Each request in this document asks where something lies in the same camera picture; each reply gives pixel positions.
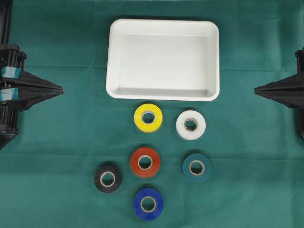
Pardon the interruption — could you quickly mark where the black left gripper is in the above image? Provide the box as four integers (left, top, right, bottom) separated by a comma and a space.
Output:
0, 44, 64, 134

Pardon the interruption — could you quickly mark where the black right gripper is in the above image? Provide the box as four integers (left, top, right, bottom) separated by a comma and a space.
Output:
254, 48, 304, 139

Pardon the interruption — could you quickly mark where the green tape roll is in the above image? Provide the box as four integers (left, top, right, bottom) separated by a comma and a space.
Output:
182, 153, 212, 182

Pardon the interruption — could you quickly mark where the yellow tape roll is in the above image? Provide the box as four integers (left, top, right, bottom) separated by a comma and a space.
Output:
133, 103, 163, 133

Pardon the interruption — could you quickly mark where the white tape roll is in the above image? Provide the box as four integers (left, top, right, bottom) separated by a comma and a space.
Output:
176, 110, 207, 140

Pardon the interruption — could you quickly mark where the black tape roll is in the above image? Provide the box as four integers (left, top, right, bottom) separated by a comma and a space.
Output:
94, 165, 122, 193

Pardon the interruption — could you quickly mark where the white plastic tray case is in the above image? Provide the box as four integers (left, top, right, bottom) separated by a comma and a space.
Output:
106, 19, 220, 102

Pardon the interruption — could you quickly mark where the red tape roll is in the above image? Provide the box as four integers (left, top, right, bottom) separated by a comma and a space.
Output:
130, 147, 161, 178

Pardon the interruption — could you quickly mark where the blue tape roll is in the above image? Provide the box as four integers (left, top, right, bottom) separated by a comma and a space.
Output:
133, 188, 164, 221

